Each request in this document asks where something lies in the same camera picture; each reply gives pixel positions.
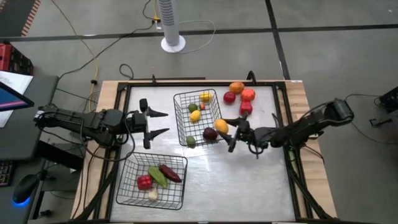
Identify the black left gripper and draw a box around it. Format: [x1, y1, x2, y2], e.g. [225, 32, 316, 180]
[126, 98, 170, 149]

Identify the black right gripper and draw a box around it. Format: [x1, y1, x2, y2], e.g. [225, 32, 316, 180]
[218, 114, 259, 153]

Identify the yellow orange mango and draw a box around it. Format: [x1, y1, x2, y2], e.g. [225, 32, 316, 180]
[213, 119, 229, 135]

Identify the dark red plum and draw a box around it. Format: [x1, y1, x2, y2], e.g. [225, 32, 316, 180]
[203, 127, 219, 141]

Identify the red bell pepper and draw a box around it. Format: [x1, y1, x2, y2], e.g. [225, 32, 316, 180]
[137, 174, 153, 191]
[239, 100, 253, 116]

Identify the black wire basket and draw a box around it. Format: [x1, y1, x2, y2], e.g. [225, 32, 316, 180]
[115, 151, 188, 211]
[172, 88, 224, 147]

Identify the red apple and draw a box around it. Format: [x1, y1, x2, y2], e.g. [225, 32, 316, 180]
[223, 91, 237, 105]

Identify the orange bell pepper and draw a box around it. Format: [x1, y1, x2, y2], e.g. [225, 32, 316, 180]
[229, 81, 246, 95]

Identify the dark red chili pepper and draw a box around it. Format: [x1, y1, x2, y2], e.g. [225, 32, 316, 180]
[158, 164, 183, 184]

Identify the green chili pepper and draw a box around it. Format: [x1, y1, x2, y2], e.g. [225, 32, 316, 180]
[147, 166, 169, 189]

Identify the white garlic bulb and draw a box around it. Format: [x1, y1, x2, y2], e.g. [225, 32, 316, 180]
[147, 187, 159, 202]

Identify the white tower fan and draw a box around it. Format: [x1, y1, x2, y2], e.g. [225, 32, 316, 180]
[156, 0, 187, 54]

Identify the grey desk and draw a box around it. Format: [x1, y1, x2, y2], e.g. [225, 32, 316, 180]
[0, 74, 60, 224]

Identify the black computer mouse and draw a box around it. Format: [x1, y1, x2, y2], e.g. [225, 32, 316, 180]
[12, 174, 40, 205]

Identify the laptop computer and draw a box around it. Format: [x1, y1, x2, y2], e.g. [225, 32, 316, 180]
[0, 70, 34, 128]

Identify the computer monitor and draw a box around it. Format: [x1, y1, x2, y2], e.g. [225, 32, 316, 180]
[0, 81, 35, 112]

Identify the black keyboard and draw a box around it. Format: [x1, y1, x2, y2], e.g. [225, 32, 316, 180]
[0, 161, 15, 187]

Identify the black equipment stand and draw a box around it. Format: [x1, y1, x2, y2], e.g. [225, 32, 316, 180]
[369, 86, 398, 128]

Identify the red plastic crate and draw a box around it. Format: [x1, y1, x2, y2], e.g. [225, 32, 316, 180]
[0, 42, 34, 75]

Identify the dark floor mat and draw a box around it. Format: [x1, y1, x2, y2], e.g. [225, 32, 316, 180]
[0, 0, 42, 37]

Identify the black table frame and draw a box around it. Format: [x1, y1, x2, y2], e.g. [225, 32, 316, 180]
[70, 73, 338, 224]

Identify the black cable loop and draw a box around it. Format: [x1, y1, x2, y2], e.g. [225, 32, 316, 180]
[119, 63, 135, 80]

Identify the yellow cable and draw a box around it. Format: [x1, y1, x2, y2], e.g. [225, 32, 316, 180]
[51, 0, 100, 113]

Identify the long black floor cable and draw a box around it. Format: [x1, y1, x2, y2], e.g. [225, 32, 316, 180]
[57, 0, 156, 82]

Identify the white cable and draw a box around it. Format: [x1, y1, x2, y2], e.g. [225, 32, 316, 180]
[177, 19, 216, 54]

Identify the thin black cable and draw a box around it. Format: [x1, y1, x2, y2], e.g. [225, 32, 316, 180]
[343, 92, 398, 144]

